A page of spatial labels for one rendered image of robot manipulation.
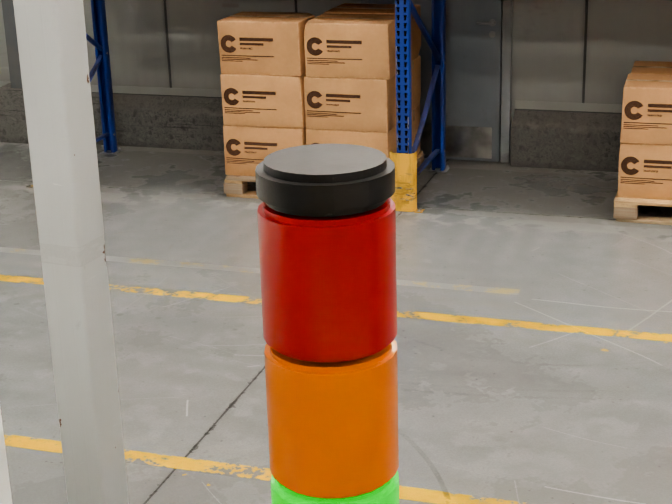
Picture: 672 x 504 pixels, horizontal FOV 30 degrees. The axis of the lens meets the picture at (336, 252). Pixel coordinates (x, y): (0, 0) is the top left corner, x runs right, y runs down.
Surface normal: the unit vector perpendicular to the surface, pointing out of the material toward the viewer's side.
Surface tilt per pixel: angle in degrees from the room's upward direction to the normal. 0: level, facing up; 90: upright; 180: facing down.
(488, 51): 90
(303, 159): 0
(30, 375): 0
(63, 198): 90
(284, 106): 91
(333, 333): 90
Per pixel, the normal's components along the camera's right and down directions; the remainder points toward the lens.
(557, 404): -0.03, -0.95
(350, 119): -0.32, 0.36
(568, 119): -0.22, -0.51
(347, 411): 0.25, 0.31
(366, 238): 0.49, 0.27
